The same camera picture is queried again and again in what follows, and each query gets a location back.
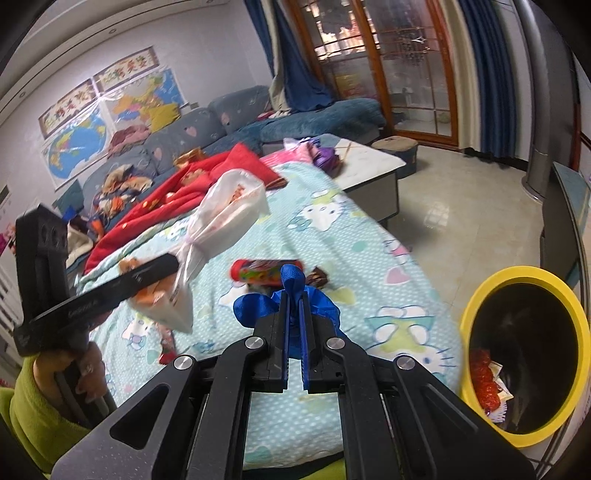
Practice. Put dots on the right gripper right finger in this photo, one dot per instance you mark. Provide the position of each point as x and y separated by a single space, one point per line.
398 420

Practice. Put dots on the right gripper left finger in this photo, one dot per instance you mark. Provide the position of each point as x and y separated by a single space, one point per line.
189 421

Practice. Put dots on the red plastic wrapper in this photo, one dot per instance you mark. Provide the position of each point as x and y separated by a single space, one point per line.
483 380

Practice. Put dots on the blue plastic bag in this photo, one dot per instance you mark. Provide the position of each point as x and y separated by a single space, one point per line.
252 306

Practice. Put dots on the red candy tube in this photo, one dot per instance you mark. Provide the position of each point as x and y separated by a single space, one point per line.
260 272

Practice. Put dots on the brown chocolate bar wrapper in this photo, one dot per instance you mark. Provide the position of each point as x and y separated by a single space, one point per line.
317 278

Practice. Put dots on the clear plastic bag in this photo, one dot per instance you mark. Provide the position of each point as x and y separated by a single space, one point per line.
228 210

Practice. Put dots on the white fringed paper bundle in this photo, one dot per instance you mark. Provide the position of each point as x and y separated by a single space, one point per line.
498 416

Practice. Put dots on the yellow rim trash bin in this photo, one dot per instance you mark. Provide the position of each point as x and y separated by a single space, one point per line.
533 325

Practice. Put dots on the person left hand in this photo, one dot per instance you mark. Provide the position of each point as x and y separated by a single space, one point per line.
91 385

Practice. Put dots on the red blanket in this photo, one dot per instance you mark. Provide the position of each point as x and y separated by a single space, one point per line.
179 194

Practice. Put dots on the world map poster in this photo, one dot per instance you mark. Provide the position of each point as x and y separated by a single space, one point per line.
77 146

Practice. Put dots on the hello kitty teal blanket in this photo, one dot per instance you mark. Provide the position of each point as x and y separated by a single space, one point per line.
383 299

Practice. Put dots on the framed calligraphy picture left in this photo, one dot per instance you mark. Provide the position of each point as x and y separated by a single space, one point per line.
66 108

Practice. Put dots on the framed calligraphy picture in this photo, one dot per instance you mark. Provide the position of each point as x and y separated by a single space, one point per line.
66 108
126 69

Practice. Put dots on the china map poster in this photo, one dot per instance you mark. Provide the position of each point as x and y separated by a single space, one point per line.
152 101

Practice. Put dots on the tv cabinet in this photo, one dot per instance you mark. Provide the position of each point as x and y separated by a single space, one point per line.
565 237

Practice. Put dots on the white coffee table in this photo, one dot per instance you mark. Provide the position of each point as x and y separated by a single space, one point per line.
368 176

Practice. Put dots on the framed calligraphy picture right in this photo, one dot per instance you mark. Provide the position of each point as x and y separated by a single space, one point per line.
126 69

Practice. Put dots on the blue grey sofa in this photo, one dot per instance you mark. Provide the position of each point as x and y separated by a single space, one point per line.
229 119

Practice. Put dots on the small round blue stool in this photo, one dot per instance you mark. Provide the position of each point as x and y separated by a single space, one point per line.
403 147

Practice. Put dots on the purple cloth pile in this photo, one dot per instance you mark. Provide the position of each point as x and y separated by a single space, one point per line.
325 158

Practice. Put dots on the grey tower air conditioner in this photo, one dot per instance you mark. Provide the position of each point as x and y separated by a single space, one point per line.
554 96

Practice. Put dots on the blue curtain left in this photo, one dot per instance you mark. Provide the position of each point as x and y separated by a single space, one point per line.
293 87

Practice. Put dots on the blue curtain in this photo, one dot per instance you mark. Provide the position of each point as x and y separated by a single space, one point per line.
497 93
293 87

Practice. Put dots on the wooden glass sliding door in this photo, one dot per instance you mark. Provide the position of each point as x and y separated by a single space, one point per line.
396 52

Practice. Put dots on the blue curtain right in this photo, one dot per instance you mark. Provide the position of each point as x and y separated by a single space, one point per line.
497 93

